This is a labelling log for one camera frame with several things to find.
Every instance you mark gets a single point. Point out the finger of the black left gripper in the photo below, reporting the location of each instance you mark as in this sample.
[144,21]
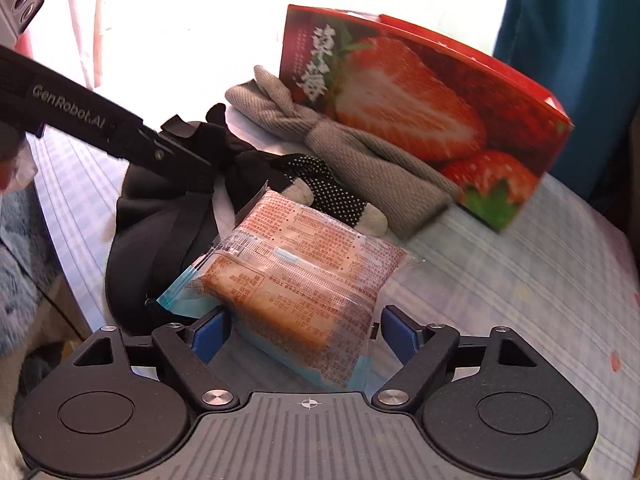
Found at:
[200,139]
[171,161]

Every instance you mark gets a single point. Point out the black fabric cap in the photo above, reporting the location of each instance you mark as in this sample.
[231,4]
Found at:
[160,230]

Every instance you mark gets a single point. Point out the red strawberry cardboard box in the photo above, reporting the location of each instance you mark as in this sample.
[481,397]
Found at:
[480,123]

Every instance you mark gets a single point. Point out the black dotted glove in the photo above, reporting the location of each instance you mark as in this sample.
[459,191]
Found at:
[306,179]

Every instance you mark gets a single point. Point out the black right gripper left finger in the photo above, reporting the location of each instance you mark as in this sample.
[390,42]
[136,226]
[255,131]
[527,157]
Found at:
[121,403]

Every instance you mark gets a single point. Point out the dark blue curtain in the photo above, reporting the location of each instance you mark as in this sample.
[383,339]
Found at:
[586,52]

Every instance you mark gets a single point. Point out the grey knitted cloth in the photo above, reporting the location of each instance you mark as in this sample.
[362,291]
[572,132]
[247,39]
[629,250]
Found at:
[408,191]

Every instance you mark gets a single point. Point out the packaged bread snack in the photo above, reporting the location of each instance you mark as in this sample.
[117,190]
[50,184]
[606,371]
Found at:
[301,286]

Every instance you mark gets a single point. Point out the person's left hand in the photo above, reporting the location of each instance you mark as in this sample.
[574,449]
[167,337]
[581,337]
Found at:
[17,166]

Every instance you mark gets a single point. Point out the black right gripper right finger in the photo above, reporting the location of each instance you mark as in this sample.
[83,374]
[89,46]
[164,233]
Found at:
[492,406]

